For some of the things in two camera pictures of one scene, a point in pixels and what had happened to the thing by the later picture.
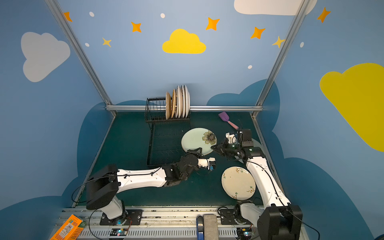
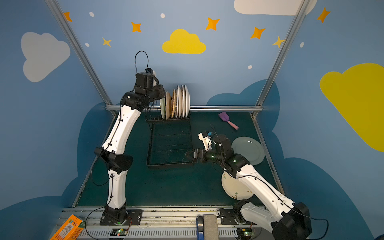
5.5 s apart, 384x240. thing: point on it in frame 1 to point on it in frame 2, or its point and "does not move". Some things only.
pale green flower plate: [198, 137] to [162, 105]
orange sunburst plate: [183, 101] does not move
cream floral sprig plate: [238, 183] does not move
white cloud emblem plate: [179, 102] does not move
